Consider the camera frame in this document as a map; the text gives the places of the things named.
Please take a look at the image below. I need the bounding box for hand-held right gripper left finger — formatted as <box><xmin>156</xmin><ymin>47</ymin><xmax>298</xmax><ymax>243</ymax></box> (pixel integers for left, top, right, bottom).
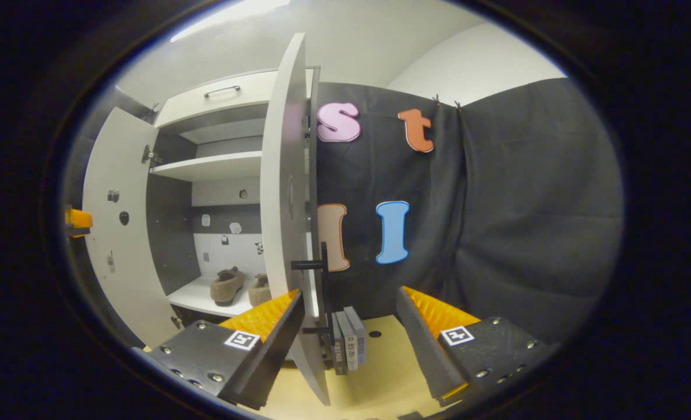
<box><xmin>132</xmin><ymin>289</ymin><xmax>305</xmax><ymax>411</ymax></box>

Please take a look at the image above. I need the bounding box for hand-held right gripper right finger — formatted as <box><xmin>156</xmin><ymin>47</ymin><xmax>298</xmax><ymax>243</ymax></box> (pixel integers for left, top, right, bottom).
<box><xmin>395</xmin><ymin>286</ymin><xmax>556</xmax><ymax>408</ymax></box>

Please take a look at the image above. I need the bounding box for blue grey book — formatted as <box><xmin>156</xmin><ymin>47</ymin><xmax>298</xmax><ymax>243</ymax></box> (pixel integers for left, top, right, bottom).
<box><xmin>345</xmin><ymin>306</ymin><xmax>367</xmax><ymax>365</ymax></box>

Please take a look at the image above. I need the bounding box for white cabinet door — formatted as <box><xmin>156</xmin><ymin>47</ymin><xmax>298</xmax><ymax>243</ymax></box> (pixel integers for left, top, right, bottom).
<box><xmin>260</xmin><ymin>32</ymin><xmax>331</xmax><ymax>406</ymax></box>
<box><xmin>82</xmin><ymin>107</ymin><xmax>183</xmax><ymax>349</ymax></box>

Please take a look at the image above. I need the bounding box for black door handle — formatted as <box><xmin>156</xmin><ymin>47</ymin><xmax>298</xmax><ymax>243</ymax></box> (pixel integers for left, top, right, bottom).
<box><xmin>291</xmin><ymin>241</ymin><xmax>331</xmax><ymax>351</ymax></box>

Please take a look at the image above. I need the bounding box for white cabinet shelf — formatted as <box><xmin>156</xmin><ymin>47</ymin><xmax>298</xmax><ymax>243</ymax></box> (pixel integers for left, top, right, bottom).
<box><xmin>150</xmin><ymin>150</ymin><xmax>263</xmax><ymax>183</ymax></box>

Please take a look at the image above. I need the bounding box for dark book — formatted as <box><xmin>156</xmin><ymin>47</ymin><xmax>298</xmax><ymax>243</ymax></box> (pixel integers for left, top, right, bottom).
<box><xmin>331</xmin><ymin>312</ymin><xmax>346</xmax><ymax>375</ymax></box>

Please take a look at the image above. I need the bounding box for brown fuzzy shoe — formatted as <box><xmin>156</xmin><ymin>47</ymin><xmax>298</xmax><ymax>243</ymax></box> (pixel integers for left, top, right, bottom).
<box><xmin>210</xmin><ymin>267</ymin><xmax>246</xmax><ymax>307</ymax></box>
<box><xmin>248</xmin><ymin>273</ymin><xmax>272</xmax><ymax>308</ymax></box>

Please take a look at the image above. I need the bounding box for white and grey shoe cabinet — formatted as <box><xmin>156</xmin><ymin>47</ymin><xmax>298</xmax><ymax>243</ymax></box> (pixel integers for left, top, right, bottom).
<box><xmin>147</xmin><ymin>65</ymin><xmax>323</xmax><ymax>327</ymax></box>

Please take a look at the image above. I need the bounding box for white cabinet drawer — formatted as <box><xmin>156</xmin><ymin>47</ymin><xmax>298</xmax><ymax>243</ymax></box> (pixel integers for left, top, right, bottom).
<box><xmin>154</xmin><ymin>70</ymin><xmax>279</xmax><ymax>129</ymax></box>

